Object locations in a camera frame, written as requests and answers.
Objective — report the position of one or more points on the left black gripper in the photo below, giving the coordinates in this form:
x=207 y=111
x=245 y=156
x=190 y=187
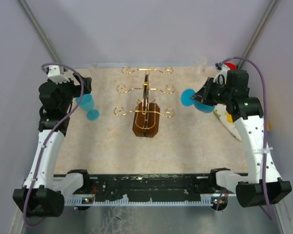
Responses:
x=76 y=87

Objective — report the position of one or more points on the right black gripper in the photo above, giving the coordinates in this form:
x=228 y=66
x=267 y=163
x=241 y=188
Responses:
x=199 y=95

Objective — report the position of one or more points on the blue wine glass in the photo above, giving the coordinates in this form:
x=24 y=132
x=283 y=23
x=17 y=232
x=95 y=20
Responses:
x=187 y=101
x=87 y=104

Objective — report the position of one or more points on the clear wine glass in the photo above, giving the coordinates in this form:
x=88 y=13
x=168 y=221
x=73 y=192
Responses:
x=94 y=67
x=201 y=65

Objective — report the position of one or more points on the red plastic wine glass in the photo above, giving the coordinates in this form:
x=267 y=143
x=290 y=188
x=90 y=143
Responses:
x=231 y=66

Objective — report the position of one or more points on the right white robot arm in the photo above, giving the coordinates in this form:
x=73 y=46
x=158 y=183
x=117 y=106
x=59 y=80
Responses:
x=254 y=146

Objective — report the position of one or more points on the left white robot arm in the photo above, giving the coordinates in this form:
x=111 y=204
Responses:
x=46 y=158

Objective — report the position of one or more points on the patterned yellow cloth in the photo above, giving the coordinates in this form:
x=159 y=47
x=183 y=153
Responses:
x=226 y=119

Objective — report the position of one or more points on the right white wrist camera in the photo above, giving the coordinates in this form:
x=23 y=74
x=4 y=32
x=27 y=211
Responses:
x=221 y=76

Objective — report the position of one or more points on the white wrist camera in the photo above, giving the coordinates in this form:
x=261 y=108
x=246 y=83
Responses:
x=221 y=76
x=56 y=74

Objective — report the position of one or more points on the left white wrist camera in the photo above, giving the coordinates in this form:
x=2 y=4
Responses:
x=56 y=74

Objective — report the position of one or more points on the left aluminium corner post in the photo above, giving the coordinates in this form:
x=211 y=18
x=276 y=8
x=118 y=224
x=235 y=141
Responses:
x=46 y=42

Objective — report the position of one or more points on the aluminium corner post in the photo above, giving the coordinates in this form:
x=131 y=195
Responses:
x=46 y=42
x=273 y=4

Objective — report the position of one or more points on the gold wire glass rack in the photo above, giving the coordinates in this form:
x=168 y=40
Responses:
x=146 y=113

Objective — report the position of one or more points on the right aluminium corner post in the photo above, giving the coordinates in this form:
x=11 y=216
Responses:
x=273 y=4

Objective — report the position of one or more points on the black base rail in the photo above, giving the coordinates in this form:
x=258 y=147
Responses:
x=151 y=190

